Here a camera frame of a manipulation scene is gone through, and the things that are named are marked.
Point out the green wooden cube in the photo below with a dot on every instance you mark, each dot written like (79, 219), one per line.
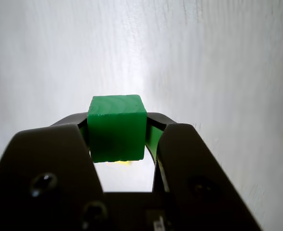
(117, 130)

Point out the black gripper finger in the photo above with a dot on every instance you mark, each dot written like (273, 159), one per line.
(194, 168)
(47, 163)

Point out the yellow wooden cube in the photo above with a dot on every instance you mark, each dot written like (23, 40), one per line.
(118, 164)

